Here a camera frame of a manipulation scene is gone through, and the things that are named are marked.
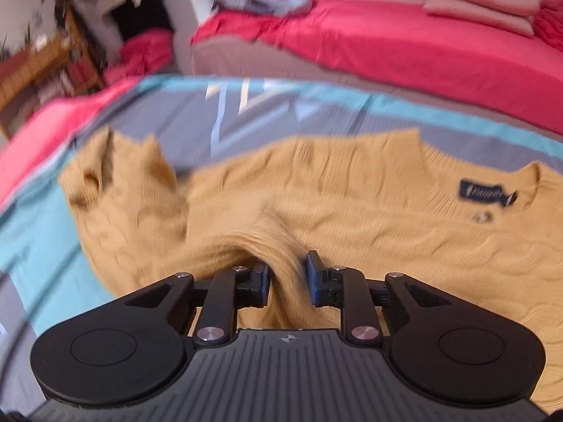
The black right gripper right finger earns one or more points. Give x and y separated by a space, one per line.
325 290

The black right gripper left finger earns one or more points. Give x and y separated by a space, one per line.
258 290

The yellow cable knit sweater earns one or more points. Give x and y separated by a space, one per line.
377 203

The blue grey striped bedsheet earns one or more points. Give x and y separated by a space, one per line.
45 277

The red cloth on floor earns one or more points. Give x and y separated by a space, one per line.
145 54

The red bedsheet far bed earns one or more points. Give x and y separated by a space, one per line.
378 45

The wooden shelf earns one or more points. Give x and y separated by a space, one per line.
67 64

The lower pink pillow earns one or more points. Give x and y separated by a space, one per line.
472 12

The folded red blanket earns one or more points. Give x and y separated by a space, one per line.
548 23

